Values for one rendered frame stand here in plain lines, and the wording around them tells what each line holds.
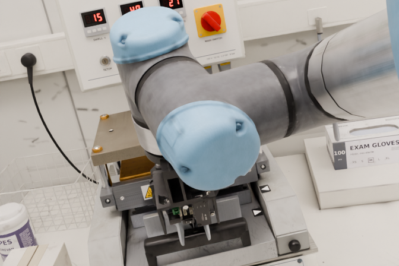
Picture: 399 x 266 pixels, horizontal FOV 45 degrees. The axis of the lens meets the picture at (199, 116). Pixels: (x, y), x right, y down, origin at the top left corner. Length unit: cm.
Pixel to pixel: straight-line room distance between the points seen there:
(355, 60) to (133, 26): 21
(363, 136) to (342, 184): 14
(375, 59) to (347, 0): 96
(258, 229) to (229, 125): 40
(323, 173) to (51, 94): 80
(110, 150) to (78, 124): 74
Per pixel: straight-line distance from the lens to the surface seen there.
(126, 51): 45
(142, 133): 52
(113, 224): 79
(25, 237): 119
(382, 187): 118
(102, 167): 78
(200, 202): 58
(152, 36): 44
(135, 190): 77
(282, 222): 75
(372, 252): 105
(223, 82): 41
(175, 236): 70
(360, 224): 113
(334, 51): 38
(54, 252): 108
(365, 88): 36
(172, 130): 38
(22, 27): 146
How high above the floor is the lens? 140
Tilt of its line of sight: 21 degrees down
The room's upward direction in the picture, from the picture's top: 11 degrees counter-clockwise
